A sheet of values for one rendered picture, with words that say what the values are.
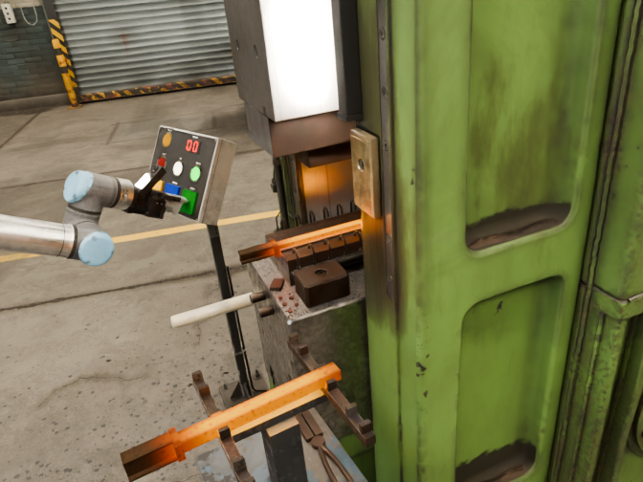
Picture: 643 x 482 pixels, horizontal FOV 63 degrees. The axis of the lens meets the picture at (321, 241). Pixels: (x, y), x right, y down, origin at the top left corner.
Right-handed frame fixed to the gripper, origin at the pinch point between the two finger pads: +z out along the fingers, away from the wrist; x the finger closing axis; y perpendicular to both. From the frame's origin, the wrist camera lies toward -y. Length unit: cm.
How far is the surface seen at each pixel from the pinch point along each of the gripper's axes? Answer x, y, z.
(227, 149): 7.0, -18.9, 6.4
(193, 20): -602, -219, 380
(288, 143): 55, -22, -16
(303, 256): 55, 4, 0
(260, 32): 57, -42, -33
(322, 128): 59, -28, -10
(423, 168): 96, -22, -24
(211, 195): 7.0, -3.4, 4.8
